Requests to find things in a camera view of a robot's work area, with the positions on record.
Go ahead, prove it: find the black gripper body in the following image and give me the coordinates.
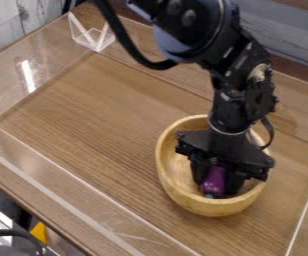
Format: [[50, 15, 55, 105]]
[[175, 117, 276, 181]]

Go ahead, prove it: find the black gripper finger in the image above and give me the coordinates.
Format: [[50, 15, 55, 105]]
[[225, 172, 246, 196], [190, 156, 212, 185]]

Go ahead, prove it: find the purple toy eggplant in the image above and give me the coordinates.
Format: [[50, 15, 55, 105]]
[[200, 166, 226, 199]]

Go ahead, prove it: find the brown wooden bowl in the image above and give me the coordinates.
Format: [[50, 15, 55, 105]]
[[155, 114, 266, 218]]

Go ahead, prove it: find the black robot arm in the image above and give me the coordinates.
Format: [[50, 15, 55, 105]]
[[93, 0, 278, 199]]

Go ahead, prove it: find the yellow label on equipment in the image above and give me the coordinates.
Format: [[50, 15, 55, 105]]
[[30, 221, 49, 244]]

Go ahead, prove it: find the clear acrylic tray wall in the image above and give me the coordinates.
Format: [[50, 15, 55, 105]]
[[0, 128, 200, 256]]

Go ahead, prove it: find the clear acrylic corner bracket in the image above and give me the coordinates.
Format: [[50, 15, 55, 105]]
[[67, 13, 115, 53]]

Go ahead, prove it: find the black cable lower left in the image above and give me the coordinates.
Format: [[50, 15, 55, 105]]
[[0, 227, 45, 256]]

